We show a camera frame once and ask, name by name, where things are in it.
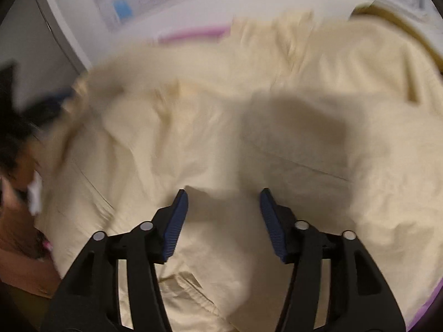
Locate olive brown garment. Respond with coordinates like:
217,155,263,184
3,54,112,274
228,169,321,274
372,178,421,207
350,2,443,74

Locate pink floral bed sheet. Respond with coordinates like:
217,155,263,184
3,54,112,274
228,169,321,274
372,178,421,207
158,25,442,331

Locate cream beige jacket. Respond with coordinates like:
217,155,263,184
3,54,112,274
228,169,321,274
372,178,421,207
38,13,442,331

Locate orange sleeved left forearm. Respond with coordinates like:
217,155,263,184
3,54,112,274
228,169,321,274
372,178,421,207
1,178,61,298

